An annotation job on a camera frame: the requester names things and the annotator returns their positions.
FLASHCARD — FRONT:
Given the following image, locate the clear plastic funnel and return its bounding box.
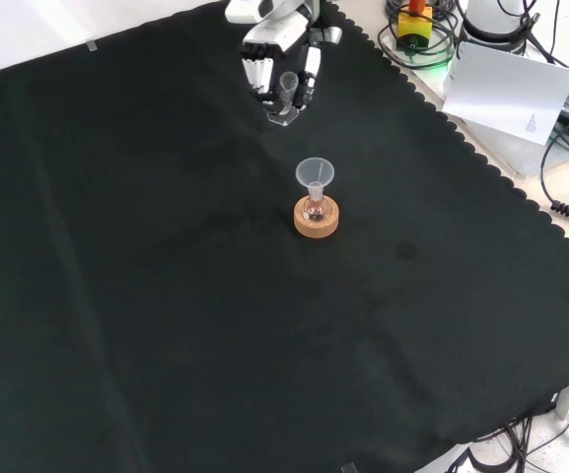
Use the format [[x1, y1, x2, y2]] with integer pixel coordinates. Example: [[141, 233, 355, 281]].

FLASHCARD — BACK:
[[294, 158, 336, 199]]

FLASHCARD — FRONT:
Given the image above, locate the yellow emergency stop button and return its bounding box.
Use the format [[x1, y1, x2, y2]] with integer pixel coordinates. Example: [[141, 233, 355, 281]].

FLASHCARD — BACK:
[[395, 0, 435, 51]]

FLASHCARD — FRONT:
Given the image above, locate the clear glass graduated cylinder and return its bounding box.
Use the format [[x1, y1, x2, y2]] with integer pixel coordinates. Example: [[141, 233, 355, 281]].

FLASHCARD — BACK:
[[265, 71, 301, 127]]

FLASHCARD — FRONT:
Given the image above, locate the cork ring stand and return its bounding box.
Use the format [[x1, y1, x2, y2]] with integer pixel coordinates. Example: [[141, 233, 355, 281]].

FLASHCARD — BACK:
[[293, 193, 341, 240]]

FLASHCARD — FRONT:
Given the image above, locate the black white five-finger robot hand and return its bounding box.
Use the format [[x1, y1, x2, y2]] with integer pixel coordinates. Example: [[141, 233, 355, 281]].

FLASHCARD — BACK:
[[239, 10, 324, 113]]

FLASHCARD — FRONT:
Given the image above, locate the black stop button cable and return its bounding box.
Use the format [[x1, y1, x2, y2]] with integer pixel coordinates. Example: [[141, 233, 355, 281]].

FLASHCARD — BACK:
[[376, 0, 462, 70]]

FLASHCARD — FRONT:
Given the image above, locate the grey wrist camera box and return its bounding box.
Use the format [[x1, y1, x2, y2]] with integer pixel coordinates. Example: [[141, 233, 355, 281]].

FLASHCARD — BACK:
[[309, 26, 344, 46]]

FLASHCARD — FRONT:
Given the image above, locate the black bench cloth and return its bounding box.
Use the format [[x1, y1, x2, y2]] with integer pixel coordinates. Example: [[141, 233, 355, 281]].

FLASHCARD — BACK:
[[0, 0, 569, 473]]

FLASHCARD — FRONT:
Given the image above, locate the black cable bundle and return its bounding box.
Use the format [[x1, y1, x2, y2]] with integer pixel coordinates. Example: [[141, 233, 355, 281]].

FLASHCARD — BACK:
[[441, 412, 569, 473]]

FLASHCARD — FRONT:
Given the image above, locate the small glass round-bottom flask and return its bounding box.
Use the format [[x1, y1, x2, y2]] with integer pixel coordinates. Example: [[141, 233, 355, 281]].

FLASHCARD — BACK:
[[302, 180, 333, 224]]

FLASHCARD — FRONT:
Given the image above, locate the pale white board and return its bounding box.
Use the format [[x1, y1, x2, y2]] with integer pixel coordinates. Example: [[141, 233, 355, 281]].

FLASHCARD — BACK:
[[441, 40, 569, 147]]

